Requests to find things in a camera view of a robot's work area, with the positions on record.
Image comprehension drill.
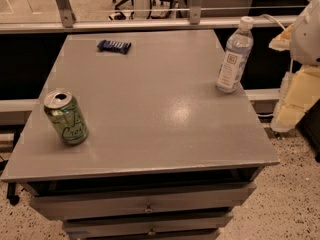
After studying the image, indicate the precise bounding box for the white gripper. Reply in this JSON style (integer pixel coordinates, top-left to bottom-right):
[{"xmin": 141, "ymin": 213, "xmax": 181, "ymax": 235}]
[{"xmin": 269, "ymin": 0, "xmax": 320, "ymax": 132}]

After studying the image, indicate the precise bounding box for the clear plastic water bottle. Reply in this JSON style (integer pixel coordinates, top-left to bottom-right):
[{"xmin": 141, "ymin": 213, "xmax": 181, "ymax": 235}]
[{"xmin": 216, "ymin": 16, "xmax": 254, "ymax": 93}]

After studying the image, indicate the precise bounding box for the blue rxbar wrapper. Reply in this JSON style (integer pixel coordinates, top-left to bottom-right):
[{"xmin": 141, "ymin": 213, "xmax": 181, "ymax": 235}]
[{"xmin": 97, "ymin": 40, "xmax": 131, "ymax": 54}]

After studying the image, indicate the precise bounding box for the grey drawer cabinet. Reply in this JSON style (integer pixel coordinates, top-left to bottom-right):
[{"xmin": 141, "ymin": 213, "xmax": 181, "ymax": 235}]
[{"xmin": 2, "ymin": 30, "xmax": 278, "ymax": 240}]

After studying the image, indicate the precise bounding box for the green la croix can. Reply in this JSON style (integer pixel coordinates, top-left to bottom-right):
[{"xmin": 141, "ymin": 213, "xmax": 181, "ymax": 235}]
[{"xmin": 44, "ymin": 89, "xmax": 89, "ymax": 145}]

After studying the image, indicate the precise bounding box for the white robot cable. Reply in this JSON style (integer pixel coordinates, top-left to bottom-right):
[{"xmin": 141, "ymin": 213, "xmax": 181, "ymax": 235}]
[{"xmin": 259, "ymin": 13, "xmax": 288, "ymax": 31}]

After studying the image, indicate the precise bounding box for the metal window frame rail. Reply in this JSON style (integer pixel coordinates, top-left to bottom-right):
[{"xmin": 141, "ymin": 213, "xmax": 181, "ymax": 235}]
[{"xmin": 0, "ymin": 0, "xmax": 304, "ymax": 34}]

